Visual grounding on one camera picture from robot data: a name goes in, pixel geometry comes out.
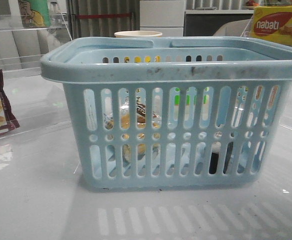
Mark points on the bread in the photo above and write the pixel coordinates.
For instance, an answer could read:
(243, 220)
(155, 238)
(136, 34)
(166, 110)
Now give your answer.
(140, 123)

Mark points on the dark tissue pack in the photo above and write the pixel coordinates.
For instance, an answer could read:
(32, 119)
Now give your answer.
(215, 151)

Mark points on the light blue plastic basket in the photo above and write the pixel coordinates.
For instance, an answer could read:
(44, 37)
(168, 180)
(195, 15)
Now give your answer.
(206, 89)

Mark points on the beige paper cup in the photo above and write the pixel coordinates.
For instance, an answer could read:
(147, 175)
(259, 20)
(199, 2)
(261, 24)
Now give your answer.
(137, 34)

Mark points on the white cabinet background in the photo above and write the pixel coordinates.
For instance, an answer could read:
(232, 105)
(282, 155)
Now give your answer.
(165, 16)

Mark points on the clear acrylic shelf left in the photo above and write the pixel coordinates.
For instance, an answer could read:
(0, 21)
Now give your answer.
(22, 47)

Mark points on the green cartoon snack package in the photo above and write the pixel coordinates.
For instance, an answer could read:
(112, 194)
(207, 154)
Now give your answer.
(34, 13)

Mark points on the yellow nabati wafer box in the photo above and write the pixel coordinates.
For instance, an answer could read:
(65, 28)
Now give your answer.
(281, 13)

